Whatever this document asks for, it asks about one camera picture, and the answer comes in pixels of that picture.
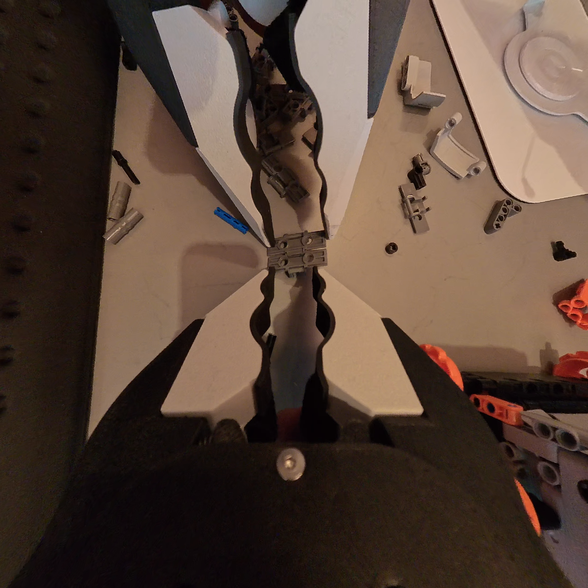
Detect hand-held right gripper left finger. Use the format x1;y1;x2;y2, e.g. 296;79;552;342
159;269;276;423

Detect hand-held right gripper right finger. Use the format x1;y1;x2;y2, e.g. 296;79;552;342
313;269;426;423

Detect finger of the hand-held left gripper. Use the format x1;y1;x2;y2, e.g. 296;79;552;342
290;0;373;242
150;3;274;249

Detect pile of dark grey connectors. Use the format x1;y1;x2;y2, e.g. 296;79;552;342
250;46;318;201

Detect black grey toy robot vehicle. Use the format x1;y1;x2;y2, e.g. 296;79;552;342
460;368;588;588

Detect orange triangular toy piece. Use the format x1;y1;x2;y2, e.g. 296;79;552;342
554;279;588;330

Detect orange toy gear wheel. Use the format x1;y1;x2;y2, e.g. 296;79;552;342
553;351;588;379
513;478;543;538
421;343;465;391

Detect light grey toy block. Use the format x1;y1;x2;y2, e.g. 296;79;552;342
399;55;446;111

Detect long black toy pin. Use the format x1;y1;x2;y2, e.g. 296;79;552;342
112;150;141;184

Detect small blue toy brick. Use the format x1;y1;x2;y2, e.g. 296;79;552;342
214;207;249;232

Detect dark grey small toy pieces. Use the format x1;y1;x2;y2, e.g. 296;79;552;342
399;155;432;235

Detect grey cylinder toy sleeve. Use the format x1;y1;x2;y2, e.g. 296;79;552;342
109;181;132;219
103;209;144;244

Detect light grey angled toy piece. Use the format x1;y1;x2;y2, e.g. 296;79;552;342
429;113;488;180

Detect wooden book stand white base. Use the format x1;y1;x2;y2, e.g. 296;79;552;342
430;0;588;205

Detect black dimpled mat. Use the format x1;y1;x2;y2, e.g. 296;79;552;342
0;0;120;588

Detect dark grey toy beam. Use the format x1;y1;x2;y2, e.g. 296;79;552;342
484;200;522;234

